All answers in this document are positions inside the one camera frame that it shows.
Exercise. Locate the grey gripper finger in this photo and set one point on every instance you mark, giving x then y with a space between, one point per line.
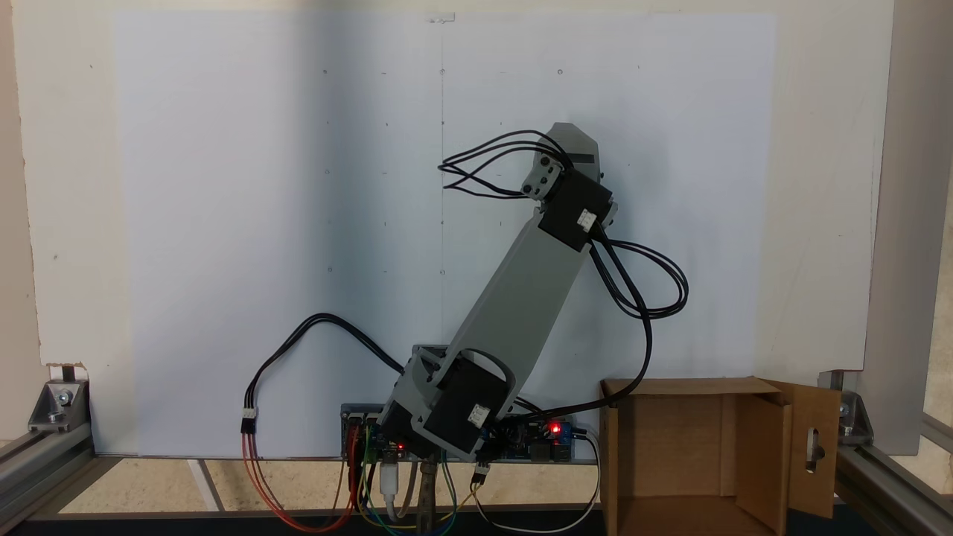
542 179

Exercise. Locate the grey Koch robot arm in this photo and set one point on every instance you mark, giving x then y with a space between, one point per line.
514 298

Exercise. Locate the circuit board with blue terminal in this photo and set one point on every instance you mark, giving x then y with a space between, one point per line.
547 447

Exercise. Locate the brown cardboard box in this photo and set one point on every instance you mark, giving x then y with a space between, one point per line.
670 447

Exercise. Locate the white paper sheet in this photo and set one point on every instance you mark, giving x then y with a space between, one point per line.
223 223

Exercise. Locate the grey table clamp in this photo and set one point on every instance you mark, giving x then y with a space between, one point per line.
428 499

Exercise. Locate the aluminium frame post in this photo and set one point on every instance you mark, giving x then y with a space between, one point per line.
908 223

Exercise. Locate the metal corner bracket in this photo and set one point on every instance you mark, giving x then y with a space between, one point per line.
855 420
56 406

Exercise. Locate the aluminium frame rail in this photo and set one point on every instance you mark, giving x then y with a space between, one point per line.
37 461
878 484

